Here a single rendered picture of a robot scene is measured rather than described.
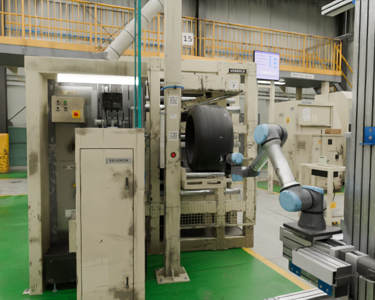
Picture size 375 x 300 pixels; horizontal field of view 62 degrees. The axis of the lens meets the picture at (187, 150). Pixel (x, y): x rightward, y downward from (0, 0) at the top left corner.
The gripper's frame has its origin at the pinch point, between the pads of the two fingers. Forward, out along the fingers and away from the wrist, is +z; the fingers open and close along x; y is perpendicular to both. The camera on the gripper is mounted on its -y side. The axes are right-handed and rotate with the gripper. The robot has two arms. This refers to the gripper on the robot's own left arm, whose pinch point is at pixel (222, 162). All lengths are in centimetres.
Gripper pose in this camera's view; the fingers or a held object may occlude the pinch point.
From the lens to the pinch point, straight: 244.9
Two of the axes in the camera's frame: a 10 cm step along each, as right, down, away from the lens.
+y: -0.2, -10.0, 0.7
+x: -9.8, 0.1, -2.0
